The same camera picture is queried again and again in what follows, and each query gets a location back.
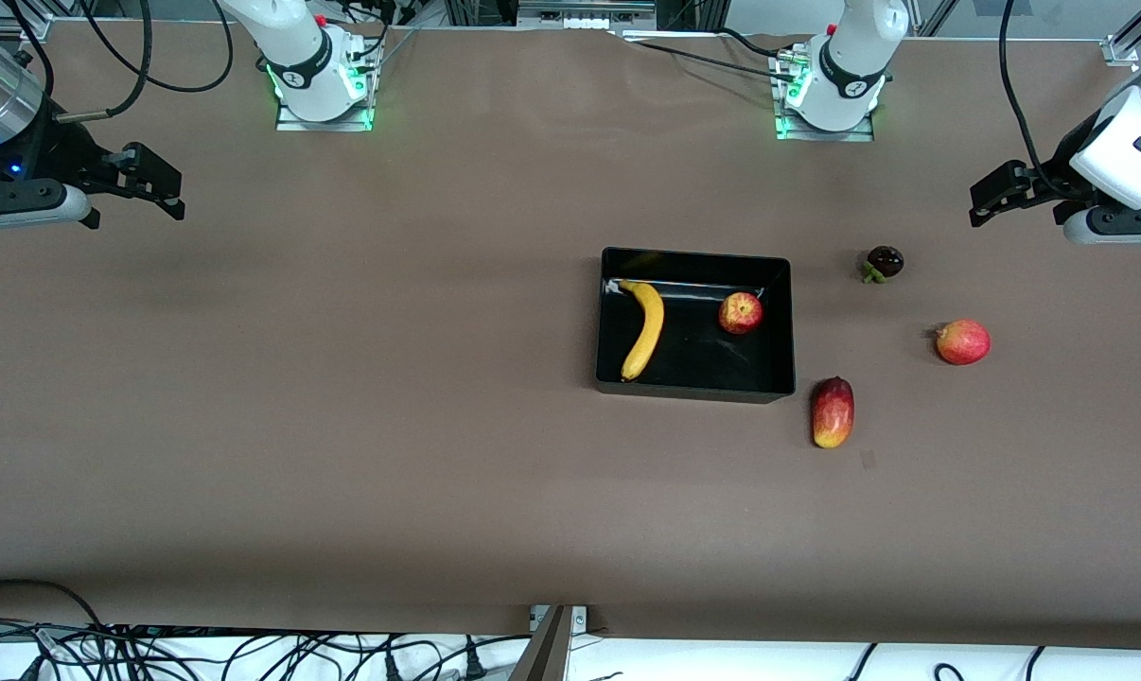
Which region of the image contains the long black table cable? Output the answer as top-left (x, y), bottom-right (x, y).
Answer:
top-left (616, 36), bottom-right (800, 84)

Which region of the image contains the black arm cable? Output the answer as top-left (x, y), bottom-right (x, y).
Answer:
top-left (3, 0), bottom-right (237, 124)
top-left (998, 0), bottom-right (1080, 196)

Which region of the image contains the brown table cover mat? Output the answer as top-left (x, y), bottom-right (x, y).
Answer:
top-left (0, 19), bottom-right (1141, 652)

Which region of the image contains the black arched floor cable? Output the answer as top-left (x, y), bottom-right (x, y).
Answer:
top-left (0, 578), bottom-right (110, 633)

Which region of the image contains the dark purple mangosteen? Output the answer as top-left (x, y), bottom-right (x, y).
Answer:
top-left (861, 245), bottom-right (906, 285)

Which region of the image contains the short black table cable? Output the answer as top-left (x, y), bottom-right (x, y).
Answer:
top-left (716, 26), bottom-right (791, 61)

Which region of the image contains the red yellow mango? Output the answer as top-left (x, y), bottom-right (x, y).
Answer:
top-left (810, 375), bottom-right (856, 449)

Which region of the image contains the aluminium frame profile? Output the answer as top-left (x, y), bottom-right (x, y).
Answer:
top-left (0, 0), bottom-right (57, 41)
top-left (1100, 0), bottom-right (1141, 67)

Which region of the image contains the small red yellow apple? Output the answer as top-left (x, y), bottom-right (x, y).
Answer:
top-left (718, 291), bottom-right (764, 336)

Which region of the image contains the metal table edge bracket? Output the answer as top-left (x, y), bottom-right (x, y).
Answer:
top-left (529, 604), bottom-right (589, 635)

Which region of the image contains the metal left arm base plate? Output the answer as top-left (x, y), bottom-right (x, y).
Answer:
top-left (775, 55), bottom-right (876, 143)

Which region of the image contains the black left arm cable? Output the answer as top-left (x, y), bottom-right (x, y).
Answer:
top-left (998, 0), bottom-right (1080, 196)

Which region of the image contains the yellow banana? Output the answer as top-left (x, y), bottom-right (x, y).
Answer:
top-left (618, 280), bottom-right (667, 382)

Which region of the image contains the dark grey metal post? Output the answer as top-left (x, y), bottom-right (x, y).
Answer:
top-left (508, 605), bottom-right (573, 681)

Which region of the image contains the black rectangular plastic box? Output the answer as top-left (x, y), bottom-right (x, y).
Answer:
top-left (595, 247), bottom-right (798, 405)

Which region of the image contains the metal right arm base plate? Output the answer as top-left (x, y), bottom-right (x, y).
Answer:
top-left (273, 55), bottom-right (376, 132)

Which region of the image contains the white power strip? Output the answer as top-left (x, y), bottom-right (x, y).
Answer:
top-left (518, 0), bottom-right (658, 31)

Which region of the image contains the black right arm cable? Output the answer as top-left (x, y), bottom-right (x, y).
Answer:
top-left (3, 0), bottom-right (237, 124)

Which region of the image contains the red apple on right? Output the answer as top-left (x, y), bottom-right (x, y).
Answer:
top-left (934, 319), bottom-right (992, 366)

